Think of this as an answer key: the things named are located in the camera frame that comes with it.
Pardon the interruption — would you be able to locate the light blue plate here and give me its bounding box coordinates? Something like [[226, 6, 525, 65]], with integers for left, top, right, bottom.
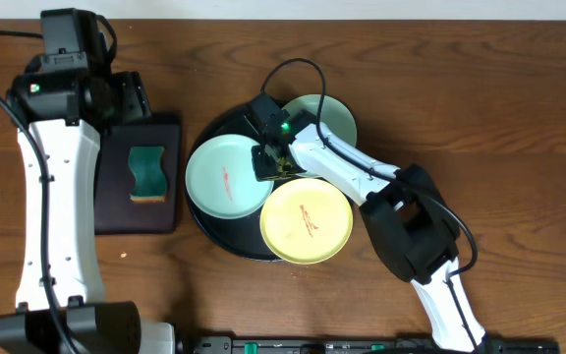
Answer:
[[185, 134, 274, 219], [283, 94, 358, 147]]

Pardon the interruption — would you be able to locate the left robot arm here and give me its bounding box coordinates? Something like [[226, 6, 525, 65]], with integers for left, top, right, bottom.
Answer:
[[0, 69, 179, 353]]

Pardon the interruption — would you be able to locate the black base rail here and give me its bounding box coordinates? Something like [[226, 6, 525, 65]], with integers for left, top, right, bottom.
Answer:
[[176, 336, 561, 354]]

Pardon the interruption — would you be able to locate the yellow plate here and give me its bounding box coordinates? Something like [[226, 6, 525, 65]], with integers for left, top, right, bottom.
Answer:
[[259, 178, 353, 265]]

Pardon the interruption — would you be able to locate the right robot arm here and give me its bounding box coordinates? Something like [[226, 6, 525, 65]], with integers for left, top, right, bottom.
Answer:
[[250, 110, 485, 353]]

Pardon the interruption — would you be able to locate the green and yellow sponge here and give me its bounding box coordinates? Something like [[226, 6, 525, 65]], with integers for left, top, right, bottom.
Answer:
[[128, 146, 168, 203]]

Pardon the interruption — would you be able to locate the round black serving tray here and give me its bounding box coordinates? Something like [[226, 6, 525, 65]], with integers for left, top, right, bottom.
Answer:
[[186, 103, 284, 262]]

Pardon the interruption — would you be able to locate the rectangular black tray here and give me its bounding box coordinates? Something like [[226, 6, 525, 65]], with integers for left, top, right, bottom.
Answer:
[[94, 112, 183, 235]]

